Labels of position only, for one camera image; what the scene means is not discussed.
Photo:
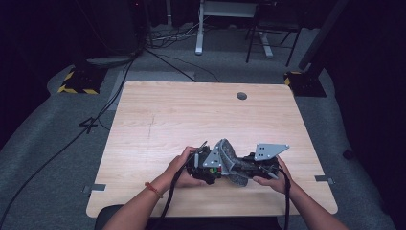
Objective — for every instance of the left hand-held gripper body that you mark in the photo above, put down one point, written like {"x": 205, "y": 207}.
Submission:
{"x": 210, "y": 158}

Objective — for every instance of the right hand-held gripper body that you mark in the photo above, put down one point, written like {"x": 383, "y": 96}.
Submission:
{"x": 268, "y": 151}

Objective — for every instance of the grey cloth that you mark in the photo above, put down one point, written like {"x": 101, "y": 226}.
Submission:
{"x": 234, "y": 166}

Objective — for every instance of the person's left hand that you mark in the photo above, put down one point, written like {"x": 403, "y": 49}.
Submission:
{"x": 180, "y": 172}

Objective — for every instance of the person's right hand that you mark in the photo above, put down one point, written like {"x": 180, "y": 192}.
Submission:
{"x": 281, "y": 183}

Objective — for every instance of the person's dark pants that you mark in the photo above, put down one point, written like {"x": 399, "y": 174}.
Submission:
{"x": 217, "y": 224}

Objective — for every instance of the dark round table grommet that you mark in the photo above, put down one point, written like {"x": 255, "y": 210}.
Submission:
{"x": 241, "y": 96}

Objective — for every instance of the grey tape strip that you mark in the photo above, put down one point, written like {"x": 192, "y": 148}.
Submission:
{"x": 324, "y": 179}
{"x": 97, "y": 187}

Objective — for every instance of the black yellow striped stand base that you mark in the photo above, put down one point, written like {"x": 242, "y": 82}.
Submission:
{"x": 83, "y": 81}
{"x": 306, "y": 84}

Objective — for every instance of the small dark floor object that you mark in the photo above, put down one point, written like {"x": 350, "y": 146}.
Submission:
{"x": 348, "y": 154}

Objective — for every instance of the black chair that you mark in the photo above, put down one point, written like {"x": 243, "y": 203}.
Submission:
{"x": 277, "y": 27}

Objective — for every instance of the slanted dark pole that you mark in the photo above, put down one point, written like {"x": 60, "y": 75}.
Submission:
{"x": 322, "y": 32}

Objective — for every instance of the grey stand base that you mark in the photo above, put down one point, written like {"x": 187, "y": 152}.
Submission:
{"x": 108, "y": 60}

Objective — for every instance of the white desk frame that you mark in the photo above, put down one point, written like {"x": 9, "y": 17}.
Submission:
{"x": 199, "y": 35}

